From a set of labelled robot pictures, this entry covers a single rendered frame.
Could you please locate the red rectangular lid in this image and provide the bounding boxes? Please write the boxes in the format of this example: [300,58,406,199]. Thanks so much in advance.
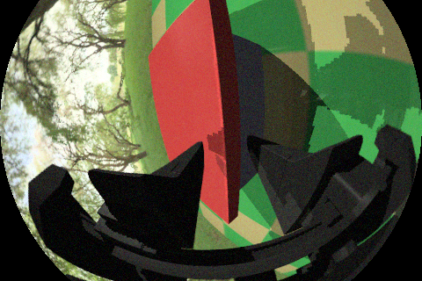
[148,0,242,224]

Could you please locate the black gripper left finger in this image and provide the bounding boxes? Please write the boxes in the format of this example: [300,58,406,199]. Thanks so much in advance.
[88,141,204,249]

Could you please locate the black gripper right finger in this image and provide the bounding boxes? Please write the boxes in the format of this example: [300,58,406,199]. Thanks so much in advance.
[247,134,363,235]

